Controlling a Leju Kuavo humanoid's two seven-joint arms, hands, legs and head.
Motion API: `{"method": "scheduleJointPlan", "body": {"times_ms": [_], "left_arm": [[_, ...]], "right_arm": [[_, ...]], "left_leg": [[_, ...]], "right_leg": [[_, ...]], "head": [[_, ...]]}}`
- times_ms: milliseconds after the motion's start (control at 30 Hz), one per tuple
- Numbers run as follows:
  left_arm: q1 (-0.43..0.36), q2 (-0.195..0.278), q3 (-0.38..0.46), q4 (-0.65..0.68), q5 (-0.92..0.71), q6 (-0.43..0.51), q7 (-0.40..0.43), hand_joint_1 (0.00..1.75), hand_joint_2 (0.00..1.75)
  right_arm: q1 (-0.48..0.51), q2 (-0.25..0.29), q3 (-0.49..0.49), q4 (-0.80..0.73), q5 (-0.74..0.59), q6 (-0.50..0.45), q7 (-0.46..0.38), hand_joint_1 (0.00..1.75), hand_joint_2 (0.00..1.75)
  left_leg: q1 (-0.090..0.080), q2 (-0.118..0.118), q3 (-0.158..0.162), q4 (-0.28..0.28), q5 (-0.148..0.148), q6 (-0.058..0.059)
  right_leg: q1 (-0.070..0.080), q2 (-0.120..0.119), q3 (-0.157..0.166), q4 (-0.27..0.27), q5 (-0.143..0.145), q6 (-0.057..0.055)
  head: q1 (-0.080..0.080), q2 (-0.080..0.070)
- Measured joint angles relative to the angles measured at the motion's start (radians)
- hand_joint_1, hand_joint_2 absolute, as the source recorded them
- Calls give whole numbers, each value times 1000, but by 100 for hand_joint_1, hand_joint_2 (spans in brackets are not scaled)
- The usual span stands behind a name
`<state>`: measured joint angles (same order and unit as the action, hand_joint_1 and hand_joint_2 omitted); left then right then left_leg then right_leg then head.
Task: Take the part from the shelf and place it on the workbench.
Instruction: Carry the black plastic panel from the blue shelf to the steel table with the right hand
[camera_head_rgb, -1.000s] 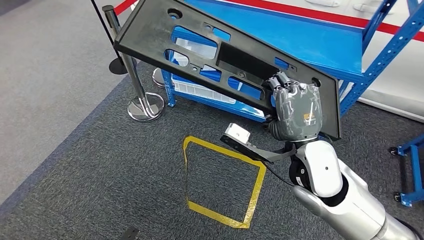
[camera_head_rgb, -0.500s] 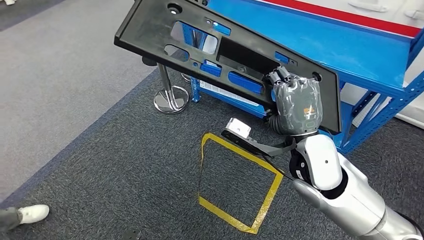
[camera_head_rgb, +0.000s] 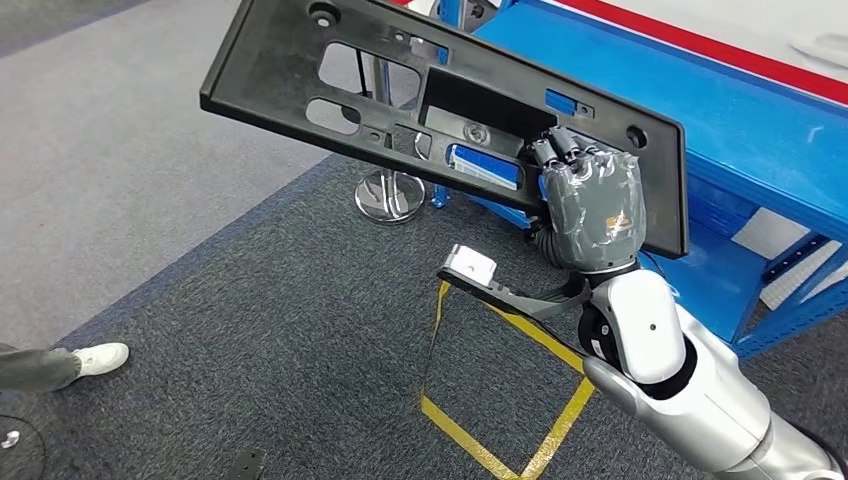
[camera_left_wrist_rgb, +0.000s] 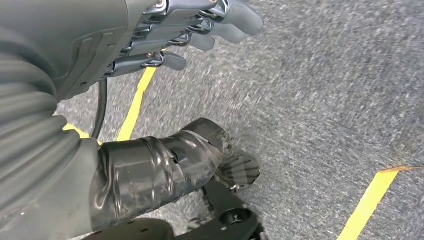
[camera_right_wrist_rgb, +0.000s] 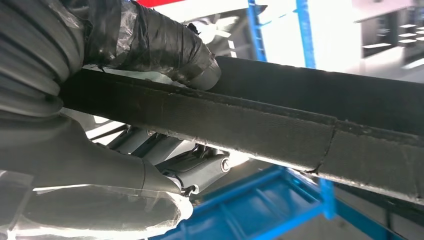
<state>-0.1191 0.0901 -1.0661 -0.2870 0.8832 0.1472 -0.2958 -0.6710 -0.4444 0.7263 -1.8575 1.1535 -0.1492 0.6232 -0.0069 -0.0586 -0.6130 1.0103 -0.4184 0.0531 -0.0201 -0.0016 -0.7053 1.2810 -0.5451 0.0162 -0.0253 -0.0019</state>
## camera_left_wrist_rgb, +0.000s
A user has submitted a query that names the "black round robot leg part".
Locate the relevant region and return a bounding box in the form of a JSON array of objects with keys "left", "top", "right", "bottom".
[{"left": 82, "top": 217, "right": 176, "bottom": 240}]

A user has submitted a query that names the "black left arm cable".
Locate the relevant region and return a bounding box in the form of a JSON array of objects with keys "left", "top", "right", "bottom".
[{"left": 90, "top": 78, "right": 109, "bottom": 140}]

